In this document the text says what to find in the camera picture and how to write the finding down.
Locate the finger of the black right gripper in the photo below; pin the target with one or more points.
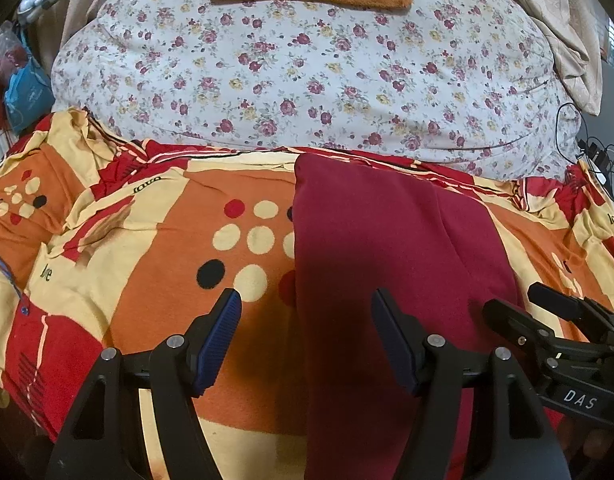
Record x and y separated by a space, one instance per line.
515 325
593 320

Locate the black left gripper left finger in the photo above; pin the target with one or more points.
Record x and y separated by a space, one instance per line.
103 435

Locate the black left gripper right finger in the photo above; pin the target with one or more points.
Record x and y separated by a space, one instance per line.
486 396

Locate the dark red garment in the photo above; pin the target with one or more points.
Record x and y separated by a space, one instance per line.
437 252

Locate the person's right hand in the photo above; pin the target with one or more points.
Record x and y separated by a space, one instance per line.
580 438

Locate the red orange cream patterned blanket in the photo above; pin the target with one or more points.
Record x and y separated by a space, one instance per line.
111 243

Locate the white floral quilt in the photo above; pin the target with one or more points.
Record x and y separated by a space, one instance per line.
466 83

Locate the blue plastic bag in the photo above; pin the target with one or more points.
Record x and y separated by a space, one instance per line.
28 97

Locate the clear plastic bag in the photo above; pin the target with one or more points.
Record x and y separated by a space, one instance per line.
13 54

